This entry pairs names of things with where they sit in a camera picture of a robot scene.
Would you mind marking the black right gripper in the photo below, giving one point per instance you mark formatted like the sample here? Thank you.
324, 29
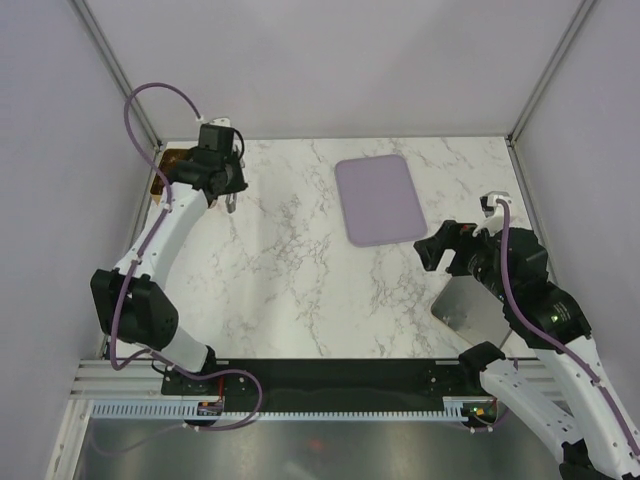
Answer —
451, 234

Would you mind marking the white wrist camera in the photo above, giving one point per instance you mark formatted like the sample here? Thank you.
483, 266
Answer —
223, 122
492, 205

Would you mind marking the right aluminium corner post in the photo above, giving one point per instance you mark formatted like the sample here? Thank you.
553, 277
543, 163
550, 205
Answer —
569, 36

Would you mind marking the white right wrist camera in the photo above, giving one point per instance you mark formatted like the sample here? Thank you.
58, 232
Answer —
492, 205

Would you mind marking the aluminium frame rail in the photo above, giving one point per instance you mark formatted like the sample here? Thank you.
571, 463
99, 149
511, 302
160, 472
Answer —
97, 380

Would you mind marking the steel tray lid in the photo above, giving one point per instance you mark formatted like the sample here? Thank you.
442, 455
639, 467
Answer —
471, 311

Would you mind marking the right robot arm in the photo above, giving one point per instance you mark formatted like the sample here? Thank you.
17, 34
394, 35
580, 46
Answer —
594, 438

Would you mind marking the lilac plastic tray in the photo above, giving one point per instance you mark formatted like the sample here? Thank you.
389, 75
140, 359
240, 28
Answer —
379, 201

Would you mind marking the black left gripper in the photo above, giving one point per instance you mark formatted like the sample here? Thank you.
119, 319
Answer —
239, 185

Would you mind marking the left aluminium corner post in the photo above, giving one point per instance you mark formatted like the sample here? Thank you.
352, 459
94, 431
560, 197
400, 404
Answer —
98, 38

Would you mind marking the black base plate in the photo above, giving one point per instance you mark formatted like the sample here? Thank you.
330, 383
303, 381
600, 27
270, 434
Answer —
350, 383

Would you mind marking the white slotted cable duct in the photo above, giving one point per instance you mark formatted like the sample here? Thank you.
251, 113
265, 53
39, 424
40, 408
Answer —
195, 410

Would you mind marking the steel slotted tongs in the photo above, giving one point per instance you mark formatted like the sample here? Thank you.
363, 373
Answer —
231, 203

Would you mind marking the aluminium corner post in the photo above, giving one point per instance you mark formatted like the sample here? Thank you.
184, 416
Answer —
98, 38
569, 36

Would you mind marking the gold chocolate box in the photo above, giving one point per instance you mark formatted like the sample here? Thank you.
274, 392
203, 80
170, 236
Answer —
168, 161

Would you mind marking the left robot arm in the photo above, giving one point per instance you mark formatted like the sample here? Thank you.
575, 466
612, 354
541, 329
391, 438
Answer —
130, 299

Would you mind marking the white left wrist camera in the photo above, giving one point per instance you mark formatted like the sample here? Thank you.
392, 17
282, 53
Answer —
223, 122

